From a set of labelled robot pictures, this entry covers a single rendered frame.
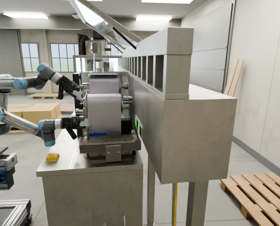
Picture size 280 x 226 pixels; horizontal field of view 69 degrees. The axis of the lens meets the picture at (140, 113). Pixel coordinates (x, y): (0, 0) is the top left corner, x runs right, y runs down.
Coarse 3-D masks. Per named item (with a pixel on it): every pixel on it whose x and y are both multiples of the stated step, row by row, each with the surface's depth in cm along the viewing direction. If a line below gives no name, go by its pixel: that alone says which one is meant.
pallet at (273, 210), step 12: (228, 180) 254; (240, 180) 254; (252, 180) 255; (264, 180) 255; (276, 180) 255; (240, 192) 231; (252, 192) 231; (264, 192) 232; (276, 192) 232; (252, 204) 212; (264, 204) 212; (276, 204) 212; (252, 216) 197; (264, 216) 196; (276, 216) 197
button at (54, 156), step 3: (48, 153) 141; (51, 153) 141; (54, 153) 141; (57, 153) 141; (48, 156) 137; (51, 156) 137; (54, 156) 137; (57, 156) 139; (48, 159) 136; (51, 159) 136; (54, 159) 136
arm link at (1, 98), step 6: (0, 90) 156; (6, 90) 158; (0, 96) 160; (6, 96) 162; (0, 102) 161; (6, 102) 165; (6, 108) 167; (0, 126) 168; (6, 126) 173; (0, 132) 170; (6, 132) 176
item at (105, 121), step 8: (88, 112) 145; (96, 112) 146; (104, 112) 147; (112, 112) 148; (120, 112) 149; (88, 120) 146; (96, 120) 147; (104, 120) 148; (112, 120) 149; (120, 120) 150; (96, 128) 149; (104, 128) 150; (112, 128) 151; (120, 128) 152
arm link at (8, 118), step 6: (6, 114) 133; (12, 114) 137; (6, 120) 134; (12, 120) 136; (18, 120) 139; (24, 120) 142; (18, 126) 139; (24, 126) 141; (30, 126) 144; (36, 126) 148; (30, 132) 146; (36, 132) 148
